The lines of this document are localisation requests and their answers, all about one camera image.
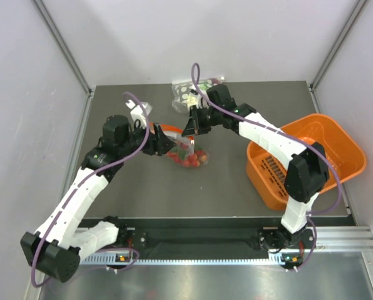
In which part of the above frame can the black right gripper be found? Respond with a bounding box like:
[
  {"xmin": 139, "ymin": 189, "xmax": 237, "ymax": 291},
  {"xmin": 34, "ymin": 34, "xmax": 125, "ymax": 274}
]
[{"xmin": 182, "ymin": 105, "xmax": 223, "ymax": 138}]

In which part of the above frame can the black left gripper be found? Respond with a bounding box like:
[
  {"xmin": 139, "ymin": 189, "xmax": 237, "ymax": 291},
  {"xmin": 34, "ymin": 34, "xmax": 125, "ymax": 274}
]
[{"xmin": 119, "ymin": 119, "xmax": 176, "ymax": 157}]

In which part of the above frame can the fake red berry bunch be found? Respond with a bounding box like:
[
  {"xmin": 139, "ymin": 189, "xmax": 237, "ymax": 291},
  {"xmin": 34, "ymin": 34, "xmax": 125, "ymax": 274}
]
[{"xmin": 166, "ymin": 143, "xmax": 209, "ymax": 168}]

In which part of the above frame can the clear orange-zip bag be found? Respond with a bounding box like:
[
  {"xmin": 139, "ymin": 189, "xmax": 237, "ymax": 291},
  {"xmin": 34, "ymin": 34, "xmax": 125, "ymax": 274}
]
[{"xmin": 160, "ymin": 124, "xmax": 209, "ymax": 168}]

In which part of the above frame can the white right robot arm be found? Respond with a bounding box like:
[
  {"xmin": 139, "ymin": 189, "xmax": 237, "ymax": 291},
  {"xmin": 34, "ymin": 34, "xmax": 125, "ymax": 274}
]
[{"xmin": 182, "ymin": 84, "xmax": 329, "ymax": 248}]

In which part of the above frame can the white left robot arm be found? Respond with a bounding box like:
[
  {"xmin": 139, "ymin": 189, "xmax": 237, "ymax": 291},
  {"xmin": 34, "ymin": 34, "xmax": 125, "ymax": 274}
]
[{"xmin": 20, "ymin": 115, "xmax": 175, "ymax": 283}]

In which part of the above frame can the clear bag with dotted item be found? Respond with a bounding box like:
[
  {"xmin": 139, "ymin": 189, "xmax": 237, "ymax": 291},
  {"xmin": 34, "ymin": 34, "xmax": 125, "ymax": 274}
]
[{"xmin": 171, "ymin": 76, "xmax": 225, "ymax": 114}]

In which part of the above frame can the orange plastic basket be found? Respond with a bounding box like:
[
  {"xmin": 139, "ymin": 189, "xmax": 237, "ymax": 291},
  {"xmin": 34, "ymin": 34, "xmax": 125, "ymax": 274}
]
[{"xmin": 246, "ymin": 114, "xmax": 367, "ymax": 211}]

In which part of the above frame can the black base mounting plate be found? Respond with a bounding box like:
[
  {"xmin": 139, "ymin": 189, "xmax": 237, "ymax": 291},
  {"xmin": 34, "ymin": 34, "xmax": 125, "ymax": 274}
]
[{"xmin": 76, "ymin": 217, "xmax": 319, "ymax": 260}]

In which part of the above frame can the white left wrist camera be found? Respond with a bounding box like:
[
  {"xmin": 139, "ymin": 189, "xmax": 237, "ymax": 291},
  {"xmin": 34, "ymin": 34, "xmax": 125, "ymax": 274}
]
[{"xmin": 126, "ymin": 99, "xmax": 153, "ymax": 127}]

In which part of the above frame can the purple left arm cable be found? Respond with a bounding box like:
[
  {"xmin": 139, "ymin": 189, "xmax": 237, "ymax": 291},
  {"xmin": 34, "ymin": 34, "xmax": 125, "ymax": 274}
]
[{"xmin": 29, "ymin": 91, "xmax": 150, "ymax": 288}]

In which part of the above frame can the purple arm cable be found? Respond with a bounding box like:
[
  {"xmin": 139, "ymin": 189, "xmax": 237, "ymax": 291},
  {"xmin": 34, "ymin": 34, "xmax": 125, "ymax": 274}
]
[
  {"xmin": 29, "ymin": 91, "xmax": 150, "ymax": 288},
  {"xmin": 190, "ymin": 62, "xmax": 344, "ymax": 216}
]

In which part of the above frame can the grey slotted cable duct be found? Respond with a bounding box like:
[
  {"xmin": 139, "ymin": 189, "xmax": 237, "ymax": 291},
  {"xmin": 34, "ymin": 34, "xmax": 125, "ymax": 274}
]
[{"xmin": 80, "ymin": 250, "xmax": 303, "ymax": 268}]

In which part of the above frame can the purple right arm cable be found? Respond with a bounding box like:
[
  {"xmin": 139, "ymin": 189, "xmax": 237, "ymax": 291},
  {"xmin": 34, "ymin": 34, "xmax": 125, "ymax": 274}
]
[{"xmin": 190, "ymin": 62, "xmax": 344, "ymax": 216}]

